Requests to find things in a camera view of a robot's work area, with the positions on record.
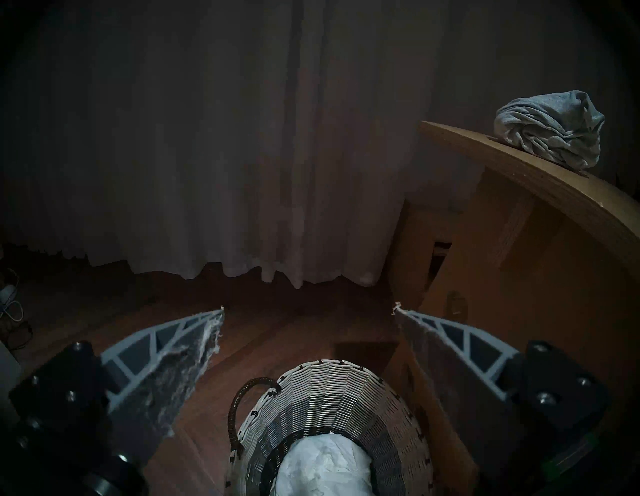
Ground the light wooden table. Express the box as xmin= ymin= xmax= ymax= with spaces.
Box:
xmin=385 ymin=121 xmax=640 ymax=496

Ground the white floor cable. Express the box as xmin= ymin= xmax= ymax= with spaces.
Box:
xmin=0 ymin=270 xmax=31 ymax=351

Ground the woven wicker laundry hamper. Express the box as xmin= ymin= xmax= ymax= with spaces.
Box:
xmin=223 ymin=358 xmax=433 ymax=496

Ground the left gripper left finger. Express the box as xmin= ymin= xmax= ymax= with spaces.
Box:
xmin=100 ymin=306 xmax=226 ymax=453

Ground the grey garment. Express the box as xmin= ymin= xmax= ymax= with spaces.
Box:
xmin=495 ymin=90 xmax=606 ymax=171

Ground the long pleated curtain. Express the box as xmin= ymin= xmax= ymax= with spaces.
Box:
xmin=0 ymin=0 xmax=640 ymax=290

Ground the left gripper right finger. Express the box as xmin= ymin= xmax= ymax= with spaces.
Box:
xmin=391 ymin=302 xmax=521 ymax=474

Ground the white garment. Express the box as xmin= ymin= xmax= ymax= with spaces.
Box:
xmin=272 ymin=434 xmax=373 ymax=496

